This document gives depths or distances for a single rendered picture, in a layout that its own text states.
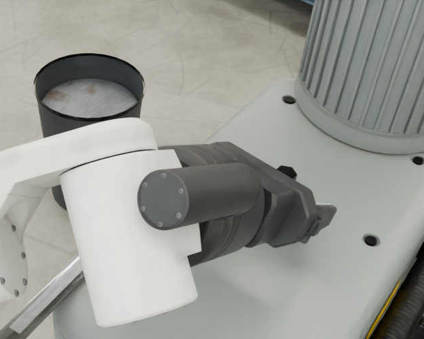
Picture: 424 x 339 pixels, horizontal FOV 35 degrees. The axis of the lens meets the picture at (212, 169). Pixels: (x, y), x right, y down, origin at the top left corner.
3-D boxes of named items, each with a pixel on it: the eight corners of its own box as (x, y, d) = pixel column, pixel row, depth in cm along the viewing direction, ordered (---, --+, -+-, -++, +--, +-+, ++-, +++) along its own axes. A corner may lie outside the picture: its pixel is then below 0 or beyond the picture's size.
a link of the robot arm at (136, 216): (162, 298, 52) (62, 337, 42) (126, 163, 53) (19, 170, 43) (295, 266, 46) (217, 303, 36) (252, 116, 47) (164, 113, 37)
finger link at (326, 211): (318, 227, 64) (293, 235, 59) (333, 198, 64) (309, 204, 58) (332, 235, 64) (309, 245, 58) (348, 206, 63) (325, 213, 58)
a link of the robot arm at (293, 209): (180, 204, 64) (101, 219, 54) (221, 114, 62) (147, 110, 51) (289, 277, 59) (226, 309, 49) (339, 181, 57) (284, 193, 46)
